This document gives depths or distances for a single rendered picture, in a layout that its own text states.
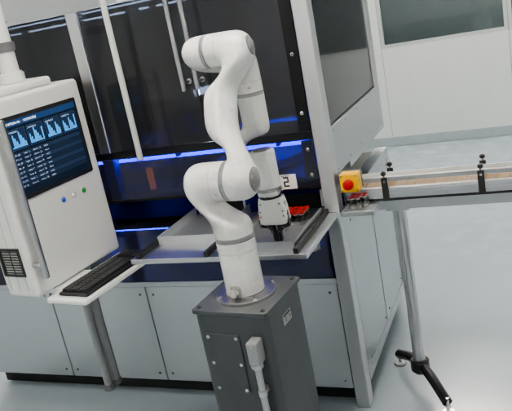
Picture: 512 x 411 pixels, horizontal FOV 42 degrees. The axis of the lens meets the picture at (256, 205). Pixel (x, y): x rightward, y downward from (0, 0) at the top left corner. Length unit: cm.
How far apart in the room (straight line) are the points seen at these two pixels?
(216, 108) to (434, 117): 536
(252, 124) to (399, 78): 506
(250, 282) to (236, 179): 33
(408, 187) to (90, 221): 129
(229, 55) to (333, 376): 154
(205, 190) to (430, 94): 536
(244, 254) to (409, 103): 534
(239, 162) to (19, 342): 213
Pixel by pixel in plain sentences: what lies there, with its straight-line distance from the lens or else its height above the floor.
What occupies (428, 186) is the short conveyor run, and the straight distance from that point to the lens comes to 263.
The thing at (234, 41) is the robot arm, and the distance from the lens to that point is 198.
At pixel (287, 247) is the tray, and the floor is 89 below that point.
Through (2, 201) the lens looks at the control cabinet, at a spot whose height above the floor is 119.
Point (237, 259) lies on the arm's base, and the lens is 200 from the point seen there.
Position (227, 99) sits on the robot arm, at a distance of 197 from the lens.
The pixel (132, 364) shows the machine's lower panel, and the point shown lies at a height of 17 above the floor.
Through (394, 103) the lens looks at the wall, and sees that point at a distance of 722.
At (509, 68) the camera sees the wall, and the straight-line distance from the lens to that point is 706.
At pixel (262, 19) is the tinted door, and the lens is 255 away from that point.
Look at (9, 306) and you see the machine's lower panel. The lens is 367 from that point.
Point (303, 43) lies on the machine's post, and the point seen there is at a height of 153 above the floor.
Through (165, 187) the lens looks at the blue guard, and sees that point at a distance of 287.
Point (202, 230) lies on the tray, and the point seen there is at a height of 88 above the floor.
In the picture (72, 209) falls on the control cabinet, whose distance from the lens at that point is 280.
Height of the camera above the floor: 170
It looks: 16 degrees down
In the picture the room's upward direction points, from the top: 11 degrees counter-clockwise
